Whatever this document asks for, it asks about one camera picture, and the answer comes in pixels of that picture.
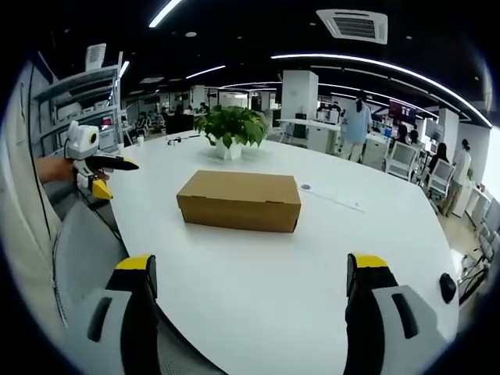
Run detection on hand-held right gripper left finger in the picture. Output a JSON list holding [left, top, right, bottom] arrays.
[[76, 253, 160, 375]]

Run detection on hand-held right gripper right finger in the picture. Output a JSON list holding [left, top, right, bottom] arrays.
[[342, 252, 451, 375]]

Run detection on brown cardboard shoe box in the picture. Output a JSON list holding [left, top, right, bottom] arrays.
[[176, 169, 302, 234]]

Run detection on person's left hand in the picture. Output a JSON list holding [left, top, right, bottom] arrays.
[[38, 156, 77, 184]]

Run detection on grey metal shelf unit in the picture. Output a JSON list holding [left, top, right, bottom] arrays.
[[32, 50, 125, 158]]

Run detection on grey mesh office chair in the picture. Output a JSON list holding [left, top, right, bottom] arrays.
[[49, 198, 231, 375]]

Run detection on black computer mouse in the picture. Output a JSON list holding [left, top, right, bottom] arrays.
[[438, 273, 459, 305]]

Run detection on person's beige clothing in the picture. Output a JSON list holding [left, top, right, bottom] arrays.
[[0, 128, 64, 345]]

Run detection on white crate on shelf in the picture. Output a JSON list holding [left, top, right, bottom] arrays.
[[84, 43, 108, 72]]

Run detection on green potted plant white pot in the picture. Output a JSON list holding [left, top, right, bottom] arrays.
[[193, 105, 270, 161]]

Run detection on white office chair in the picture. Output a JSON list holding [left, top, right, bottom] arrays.
[[423, 158, 456, 201], [384, 140, 420, 183]]

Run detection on white standing desk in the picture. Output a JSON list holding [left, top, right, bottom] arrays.
[[274, 116, 345, 154]]

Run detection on ceiling air conditioner vent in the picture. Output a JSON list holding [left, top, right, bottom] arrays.
[[315, 8, 389, 45]]

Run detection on thin black cable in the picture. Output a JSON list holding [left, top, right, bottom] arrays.
[[27, 66, 54, 239]]

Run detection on white table cable cover strip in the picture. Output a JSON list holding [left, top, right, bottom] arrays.
[[297, 181, 366, 215]]

